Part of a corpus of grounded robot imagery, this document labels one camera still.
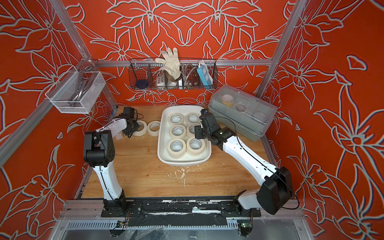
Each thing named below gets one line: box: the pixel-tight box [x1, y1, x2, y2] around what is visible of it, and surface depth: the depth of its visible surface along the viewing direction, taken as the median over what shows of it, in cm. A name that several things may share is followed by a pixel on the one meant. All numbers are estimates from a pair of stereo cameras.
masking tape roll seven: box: [185, 112, 201, 125], surface depth 112 cm
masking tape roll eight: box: [186, 123, 199, 136], surface depth 100 cm
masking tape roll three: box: [169, 124, 187, 139], surface depth 99 cm
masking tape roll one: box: [147, 120, 161, 137], surface depth 106 cm
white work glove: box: [155, 47, 182, 82], surface depth 90 cm
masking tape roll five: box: [167, 138, 187, 160], surface depth 91 cm
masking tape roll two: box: [168, 113, 184, 125], surface depth 112 cm
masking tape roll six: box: [186, 136, 206, 157], surface depth 92 cm
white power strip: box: [156, 75, 166, 89], surface depth 95 cm
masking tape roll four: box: [132, 120, 147, 137], surface depth 105 cm
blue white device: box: [197, 65, 214, 87], surface depth 88 cm
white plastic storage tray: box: [157, 105, 212, 166], surface depth 94 cm
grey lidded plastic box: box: [208, 84, 278, 142], surface depth 96 cm
